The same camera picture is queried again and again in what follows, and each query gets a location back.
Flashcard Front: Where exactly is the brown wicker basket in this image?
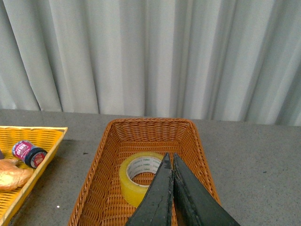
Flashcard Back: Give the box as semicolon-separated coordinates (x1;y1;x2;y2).
68;118;219;226

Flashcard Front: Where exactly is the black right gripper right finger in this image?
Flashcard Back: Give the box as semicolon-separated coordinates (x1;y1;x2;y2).
173;153;239;226

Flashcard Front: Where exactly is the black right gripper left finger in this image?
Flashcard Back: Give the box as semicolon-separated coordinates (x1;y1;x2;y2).
126;153;174;226

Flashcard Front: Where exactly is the yellow packing tape roll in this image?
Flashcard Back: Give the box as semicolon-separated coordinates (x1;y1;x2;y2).
119;152;163;207

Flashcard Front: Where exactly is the red labelled small bottle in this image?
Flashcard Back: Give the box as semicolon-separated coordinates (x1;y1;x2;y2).
12;140;47;169

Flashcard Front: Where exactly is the toy bread croissant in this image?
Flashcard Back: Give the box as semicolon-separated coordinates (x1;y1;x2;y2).
0;159;34;191

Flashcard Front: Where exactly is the grey curtain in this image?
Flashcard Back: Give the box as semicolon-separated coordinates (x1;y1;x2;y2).
0;0;301;126

